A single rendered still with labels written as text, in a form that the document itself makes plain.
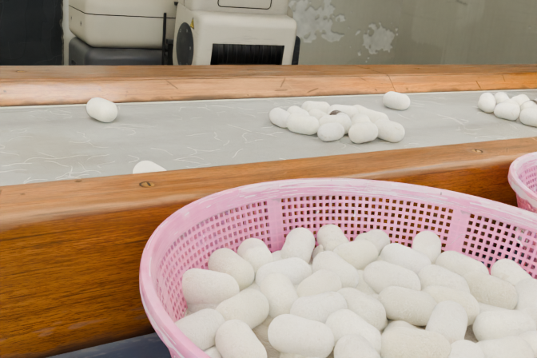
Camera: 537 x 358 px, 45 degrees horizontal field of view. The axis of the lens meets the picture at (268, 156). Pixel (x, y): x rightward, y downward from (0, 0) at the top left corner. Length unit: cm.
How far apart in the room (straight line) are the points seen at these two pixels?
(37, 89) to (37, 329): 38
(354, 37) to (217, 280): 292
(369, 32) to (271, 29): 195
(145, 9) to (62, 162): 105
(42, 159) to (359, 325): 32
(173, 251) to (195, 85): 47
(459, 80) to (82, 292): 79
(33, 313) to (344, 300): 18
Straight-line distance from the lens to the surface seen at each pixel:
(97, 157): 55
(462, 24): 304
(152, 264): 31
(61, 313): 40
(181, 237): 36
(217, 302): 35
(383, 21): 332
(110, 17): 154
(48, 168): 53
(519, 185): 50
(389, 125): 67
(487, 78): 113
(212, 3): 134
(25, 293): 39
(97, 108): 66
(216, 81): 81
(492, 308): 39
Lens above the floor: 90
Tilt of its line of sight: 16 degrees down
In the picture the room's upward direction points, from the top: 5 degrees clockwise
